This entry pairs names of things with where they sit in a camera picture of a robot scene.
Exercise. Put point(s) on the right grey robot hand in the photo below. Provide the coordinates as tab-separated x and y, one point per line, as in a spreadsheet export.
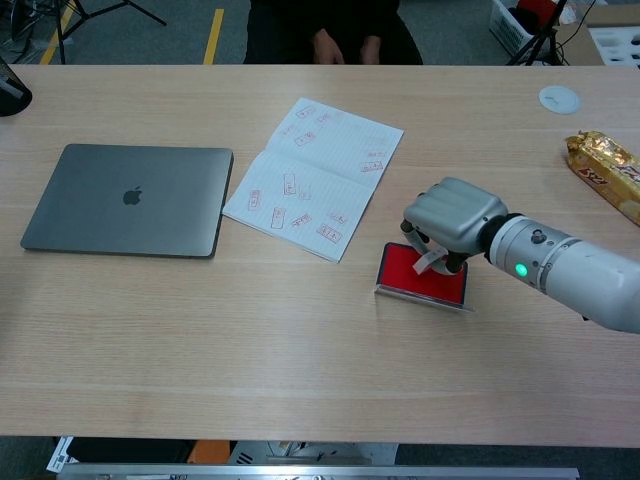
460	210

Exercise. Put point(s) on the red and white stamp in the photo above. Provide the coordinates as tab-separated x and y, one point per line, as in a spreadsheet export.
425	262

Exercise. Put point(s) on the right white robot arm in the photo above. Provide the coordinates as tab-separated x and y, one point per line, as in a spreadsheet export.
575	270

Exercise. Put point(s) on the red ink pad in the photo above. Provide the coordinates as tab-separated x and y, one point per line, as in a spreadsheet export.
400	272

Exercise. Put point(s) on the open stamped lined notebook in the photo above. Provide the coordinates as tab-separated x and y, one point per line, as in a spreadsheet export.
310	185

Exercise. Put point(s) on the gold snack packet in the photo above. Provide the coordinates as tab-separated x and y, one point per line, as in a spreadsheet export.
605	170

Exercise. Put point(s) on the white plastic basket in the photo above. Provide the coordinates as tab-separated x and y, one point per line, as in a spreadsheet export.
507	30

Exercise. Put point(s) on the black tripod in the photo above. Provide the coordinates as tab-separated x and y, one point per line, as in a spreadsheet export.
539	40
61	30

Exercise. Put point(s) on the cardboard box with foam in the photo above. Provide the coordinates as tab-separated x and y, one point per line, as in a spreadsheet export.
612	42

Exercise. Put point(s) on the seated person in black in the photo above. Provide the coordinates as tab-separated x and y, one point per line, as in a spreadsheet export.
295	35

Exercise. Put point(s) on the grey closed laptop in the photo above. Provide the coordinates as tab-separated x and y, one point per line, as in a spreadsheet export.
125	200

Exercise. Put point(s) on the orange block under table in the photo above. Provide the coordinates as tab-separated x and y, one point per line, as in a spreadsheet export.
210	452

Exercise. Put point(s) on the black lamp base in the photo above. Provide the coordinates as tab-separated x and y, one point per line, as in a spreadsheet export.
11	97

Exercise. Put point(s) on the white printed label sheet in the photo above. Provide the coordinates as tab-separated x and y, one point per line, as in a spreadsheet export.
61	455

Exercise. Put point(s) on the aluminium profile rail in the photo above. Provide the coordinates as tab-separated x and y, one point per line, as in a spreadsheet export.
300	473

